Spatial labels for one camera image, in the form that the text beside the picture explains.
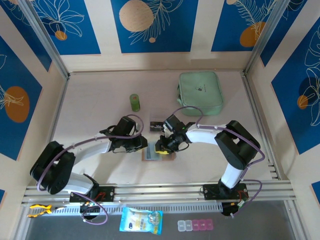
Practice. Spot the dark credit card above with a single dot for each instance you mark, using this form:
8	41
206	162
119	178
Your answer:
155	126

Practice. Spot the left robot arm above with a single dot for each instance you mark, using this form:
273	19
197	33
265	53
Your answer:
95	150

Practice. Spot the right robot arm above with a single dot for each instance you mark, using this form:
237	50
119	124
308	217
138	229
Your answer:
202	135

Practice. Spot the small green bottle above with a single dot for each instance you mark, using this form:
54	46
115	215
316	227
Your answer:
134	103

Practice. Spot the mint green zip pouch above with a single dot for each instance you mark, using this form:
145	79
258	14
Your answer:
201	92

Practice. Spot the blue snack bag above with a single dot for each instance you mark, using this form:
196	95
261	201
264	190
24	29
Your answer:
141	220

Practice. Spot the white and pink pill organiser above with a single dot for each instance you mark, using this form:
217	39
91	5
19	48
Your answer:
195	225

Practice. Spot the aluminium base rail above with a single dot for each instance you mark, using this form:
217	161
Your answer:
162	192

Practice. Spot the aluminium table side rail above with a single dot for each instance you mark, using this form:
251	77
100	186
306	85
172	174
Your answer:
56	117
260	120

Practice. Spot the aluminium frame post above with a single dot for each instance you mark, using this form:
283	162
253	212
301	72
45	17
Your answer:
265	35
42	32

